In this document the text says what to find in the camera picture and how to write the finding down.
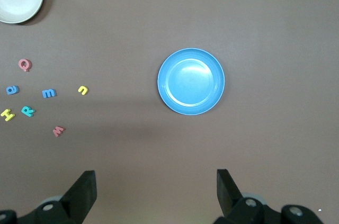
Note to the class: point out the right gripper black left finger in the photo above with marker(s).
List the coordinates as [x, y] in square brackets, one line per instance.
[87, 189]

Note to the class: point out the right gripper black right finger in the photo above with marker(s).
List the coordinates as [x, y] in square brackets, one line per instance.
[227, 195]

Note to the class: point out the pink foam lowercase w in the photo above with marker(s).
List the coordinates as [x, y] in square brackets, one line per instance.
[58, 130]

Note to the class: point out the yellow foam lowercase u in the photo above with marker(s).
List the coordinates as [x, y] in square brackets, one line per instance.
[85, 90]

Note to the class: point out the teal foam letter R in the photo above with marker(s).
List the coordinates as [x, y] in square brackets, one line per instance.
[23, 111]

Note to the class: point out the blue foam lowercase m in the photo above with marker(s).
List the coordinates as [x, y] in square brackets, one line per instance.
[49, 90]

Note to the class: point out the yellow foam letter H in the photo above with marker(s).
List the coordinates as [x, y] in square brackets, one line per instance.
[8, 115]

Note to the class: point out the blue foam lowercase a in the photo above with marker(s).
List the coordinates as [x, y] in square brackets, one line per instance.
[16, 89]

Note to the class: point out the pink foam letter Q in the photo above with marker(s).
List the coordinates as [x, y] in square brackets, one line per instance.
[25, 69]

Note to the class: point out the blue round plate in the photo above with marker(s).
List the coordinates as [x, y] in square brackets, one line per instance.
[190, 81]

